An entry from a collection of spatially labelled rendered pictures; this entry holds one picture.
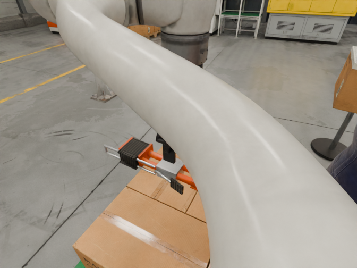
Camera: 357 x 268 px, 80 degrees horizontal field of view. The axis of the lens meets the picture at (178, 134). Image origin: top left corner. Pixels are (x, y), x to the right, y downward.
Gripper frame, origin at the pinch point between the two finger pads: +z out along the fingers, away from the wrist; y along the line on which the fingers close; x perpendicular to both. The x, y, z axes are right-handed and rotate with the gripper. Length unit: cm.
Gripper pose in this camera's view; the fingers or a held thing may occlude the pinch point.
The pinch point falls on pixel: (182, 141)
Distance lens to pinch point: 54.4
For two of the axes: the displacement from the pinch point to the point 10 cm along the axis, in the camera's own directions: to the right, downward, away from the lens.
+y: 4.7, -5.2, 7.1
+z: -0.1, 8.0, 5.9
